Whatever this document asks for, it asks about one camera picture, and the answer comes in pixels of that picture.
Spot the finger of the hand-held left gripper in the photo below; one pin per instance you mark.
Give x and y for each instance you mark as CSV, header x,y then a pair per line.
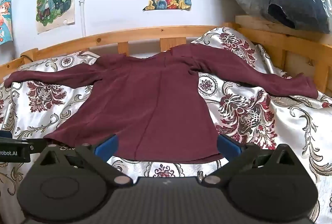
x,y
5,134

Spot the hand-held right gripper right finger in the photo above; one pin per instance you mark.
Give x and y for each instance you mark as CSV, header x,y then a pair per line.
x,y
228,147

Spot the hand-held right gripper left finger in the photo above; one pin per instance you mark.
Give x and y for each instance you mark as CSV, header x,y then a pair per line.
x,y
106,148

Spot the maroon long-sleeved shirt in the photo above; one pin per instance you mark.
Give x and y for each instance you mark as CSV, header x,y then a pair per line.
x,y
155,99

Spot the white floral printed blanket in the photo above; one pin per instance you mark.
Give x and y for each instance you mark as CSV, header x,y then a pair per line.
x,y
246,109

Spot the blue-edged cartoon wall poster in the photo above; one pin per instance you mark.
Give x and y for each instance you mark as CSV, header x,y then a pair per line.
x,y
5,21

